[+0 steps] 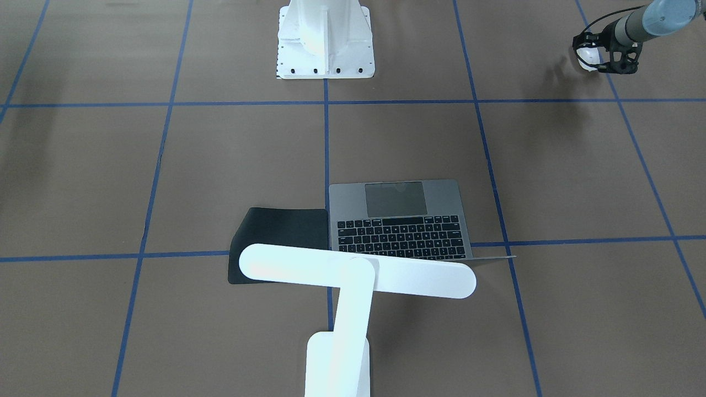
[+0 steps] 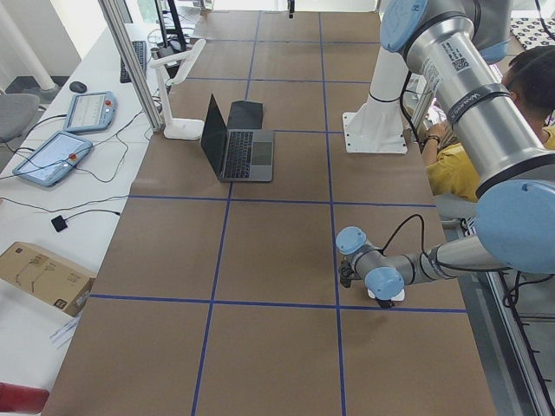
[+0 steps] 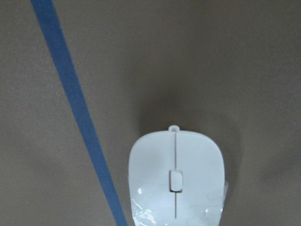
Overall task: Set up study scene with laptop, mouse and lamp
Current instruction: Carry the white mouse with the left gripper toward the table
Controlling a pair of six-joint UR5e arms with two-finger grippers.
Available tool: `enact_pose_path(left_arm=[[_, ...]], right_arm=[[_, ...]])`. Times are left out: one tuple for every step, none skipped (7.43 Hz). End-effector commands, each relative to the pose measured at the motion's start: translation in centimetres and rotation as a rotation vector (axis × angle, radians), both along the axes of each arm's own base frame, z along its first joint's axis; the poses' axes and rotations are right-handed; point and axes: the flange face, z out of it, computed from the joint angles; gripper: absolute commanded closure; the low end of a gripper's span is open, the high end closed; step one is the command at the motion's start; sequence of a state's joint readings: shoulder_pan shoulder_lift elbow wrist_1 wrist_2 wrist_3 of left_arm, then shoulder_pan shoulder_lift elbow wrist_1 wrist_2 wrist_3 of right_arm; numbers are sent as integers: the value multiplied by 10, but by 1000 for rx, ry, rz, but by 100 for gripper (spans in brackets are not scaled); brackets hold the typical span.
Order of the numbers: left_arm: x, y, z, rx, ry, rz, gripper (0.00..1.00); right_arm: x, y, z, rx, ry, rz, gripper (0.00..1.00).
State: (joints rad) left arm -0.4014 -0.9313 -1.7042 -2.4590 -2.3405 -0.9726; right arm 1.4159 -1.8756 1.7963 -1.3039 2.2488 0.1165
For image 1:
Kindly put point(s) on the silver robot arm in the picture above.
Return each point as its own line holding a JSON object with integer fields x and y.
{"x": 642, "y": 24}

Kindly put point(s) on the grey laptop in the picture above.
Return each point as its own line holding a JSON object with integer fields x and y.
{"x": 418, "y": 219}

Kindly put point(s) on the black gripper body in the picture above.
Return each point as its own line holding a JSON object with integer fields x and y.
{"x": 605, "y": 39}

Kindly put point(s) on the white computer mouse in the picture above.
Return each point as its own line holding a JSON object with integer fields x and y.
{"x": 588, "y": 57}

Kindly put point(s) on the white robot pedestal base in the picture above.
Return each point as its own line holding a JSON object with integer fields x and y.
{"x": 325, "y": 40}

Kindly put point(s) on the black mouse pad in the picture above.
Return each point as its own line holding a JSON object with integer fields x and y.
{"x": 307, "y": 228}

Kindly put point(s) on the white desk lamp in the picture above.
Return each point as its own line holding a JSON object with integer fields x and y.
{"x": 338, "y": 361}

